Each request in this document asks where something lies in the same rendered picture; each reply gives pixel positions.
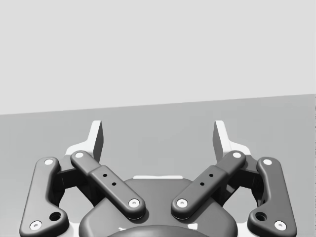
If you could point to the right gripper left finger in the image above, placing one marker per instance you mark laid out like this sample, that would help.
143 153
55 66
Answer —
108 181

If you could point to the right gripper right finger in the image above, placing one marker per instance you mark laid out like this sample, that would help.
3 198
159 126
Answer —
207 181

